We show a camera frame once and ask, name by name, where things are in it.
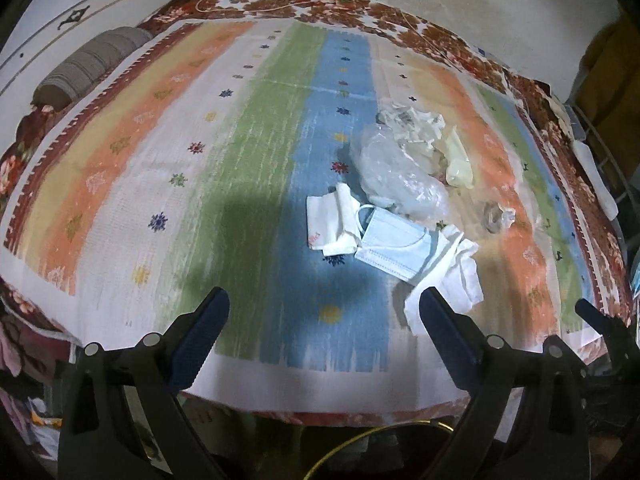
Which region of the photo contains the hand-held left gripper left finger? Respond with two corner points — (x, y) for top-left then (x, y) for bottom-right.
(57, 286), (236, 480)

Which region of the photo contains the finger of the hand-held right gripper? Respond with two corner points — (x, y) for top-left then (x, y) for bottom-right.
(575, 299), (640, 377)

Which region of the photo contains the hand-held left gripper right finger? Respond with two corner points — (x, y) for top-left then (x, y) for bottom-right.
(417, 286), (592, 480)

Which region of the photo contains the white tissue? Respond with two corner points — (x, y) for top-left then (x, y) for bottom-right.
(404, 224), (484, 337)

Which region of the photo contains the blue face mask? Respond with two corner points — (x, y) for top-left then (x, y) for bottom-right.
(354, 204), (432, 286)

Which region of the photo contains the dark bin with gold rim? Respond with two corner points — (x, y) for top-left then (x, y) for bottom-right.
(304, 419), (453, 480)

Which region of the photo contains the white napkin with red print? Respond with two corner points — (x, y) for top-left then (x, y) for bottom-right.
(306, 183), (362, 257)

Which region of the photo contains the cream rubber glove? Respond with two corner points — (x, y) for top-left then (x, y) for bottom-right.
(434, 125), (475, 190)

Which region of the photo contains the printed paper wrapper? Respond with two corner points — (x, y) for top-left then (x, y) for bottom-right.
(377, 101), (447, 148)

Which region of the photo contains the small clear crumpled wrapper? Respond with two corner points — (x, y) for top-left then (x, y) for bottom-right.
(479, 200), (517, 235)

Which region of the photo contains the striped colourful bed cover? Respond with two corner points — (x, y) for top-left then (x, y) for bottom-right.
(0, 17), (601, 407)
(0, 0), (637, 428)

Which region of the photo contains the clear plastic bag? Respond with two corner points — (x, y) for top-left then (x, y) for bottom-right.
(349, 122), (451, 221)

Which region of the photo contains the yellow brown bag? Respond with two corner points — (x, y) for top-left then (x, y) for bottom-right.
(575, 12), (640, 111)

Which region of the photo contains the grey ribbed bolster pillow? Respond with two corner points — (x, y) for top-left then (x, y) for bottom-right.
(32, 26), (153, 112)

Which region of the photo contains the white wire rack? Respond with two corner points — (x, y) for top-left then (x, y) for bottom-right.
(567, 102), (632, 221)

